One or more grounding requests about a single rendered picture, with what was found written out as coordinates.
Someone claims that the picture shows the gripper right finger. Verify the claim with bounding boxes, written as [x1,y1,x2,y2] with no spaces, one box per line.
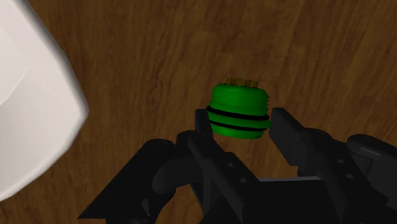
[268,107,397,224]

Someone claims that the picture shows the white toilet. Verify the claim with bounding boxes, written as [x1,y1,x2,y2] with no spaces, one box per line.
[0,0,90,203]

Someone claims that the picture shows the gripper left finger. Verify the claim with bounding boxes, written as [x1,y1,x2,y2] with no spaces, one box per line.
[76,108,262,224]

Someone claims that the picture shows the green ribbed cylinder black bands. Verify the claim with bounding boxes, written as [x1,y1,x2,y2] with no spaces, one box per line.
[205,76,274,140]

